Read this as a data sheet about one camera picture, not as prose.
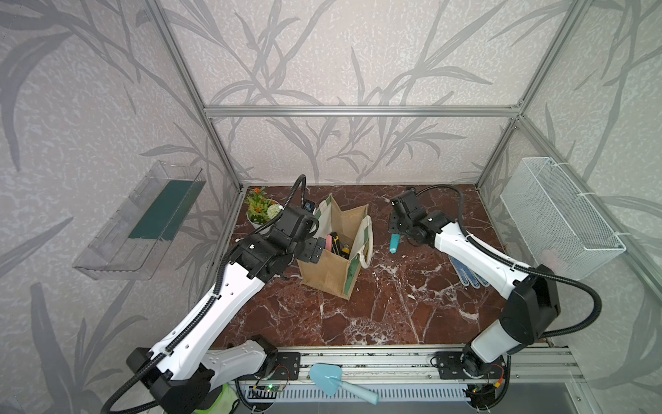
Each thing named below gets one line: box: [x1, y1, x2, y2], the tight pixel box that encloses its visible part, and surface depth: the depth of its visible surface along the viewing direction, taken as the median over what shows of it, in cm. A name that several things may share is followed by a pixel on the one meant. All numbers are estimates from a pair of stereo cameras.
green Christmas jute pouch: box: [297, 193, 375, 301], surface depth 88 cm
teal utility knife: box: [389, 233, 401, 255], surface depth 84 cm
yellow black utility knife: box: [330, 231, 341, 257], surface depth 98 cm
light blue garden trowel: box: [309, 363, 380, 405], surface depth 72 cm
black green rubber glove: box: [193, 382, 240, 414], surface depth 69 cm
